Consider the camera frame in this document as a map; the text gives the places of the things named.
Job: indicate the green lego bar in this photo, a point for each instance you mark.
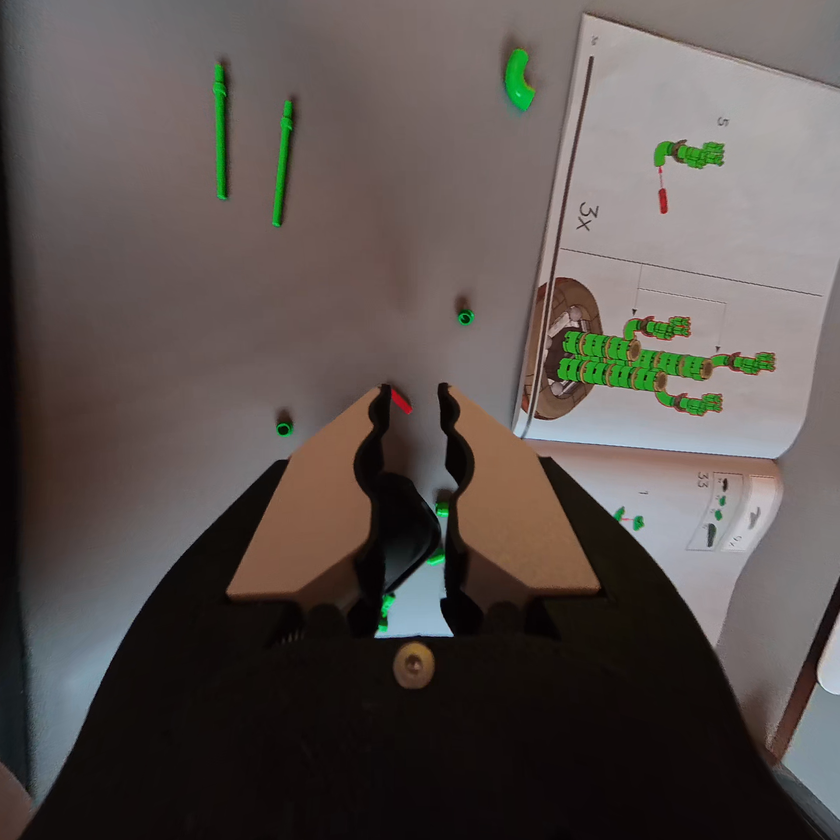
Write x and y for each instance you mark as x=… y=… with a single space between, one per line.
x=220 y=144
x=282 y=170

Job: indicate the green round lego stud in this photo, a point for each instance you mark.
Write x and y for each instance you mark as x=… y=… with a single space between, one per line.
x=465 y=317
x=283 y=428

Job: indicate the small black cup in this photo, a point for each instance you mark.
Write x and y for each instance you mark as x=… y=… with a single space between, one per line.
x=407 y=525

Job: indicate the green lego elbow piece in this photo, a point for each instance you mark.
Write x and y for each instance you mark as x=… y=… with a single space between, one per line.
x=512 y=79

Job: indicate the lego instruction booklet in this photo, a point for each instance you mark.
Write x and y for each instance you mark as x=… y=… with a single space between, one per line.
x=722 y=262

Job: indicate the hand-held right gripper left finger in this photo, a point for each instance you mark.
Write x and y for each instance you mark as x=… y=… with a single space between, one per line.
x=315 y=525

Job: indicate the red lego pin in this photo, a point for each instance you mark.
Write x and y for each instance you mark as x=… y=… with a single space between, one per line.
x=401 y=401

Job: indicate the scattered small green lego pieces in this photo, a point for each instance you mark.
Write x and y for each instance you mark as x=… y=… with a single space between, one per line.
x=442 y=508

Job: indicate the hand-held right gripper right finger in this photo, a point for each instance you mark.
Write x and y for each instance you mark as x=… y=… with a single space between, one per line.
x=518 y=525

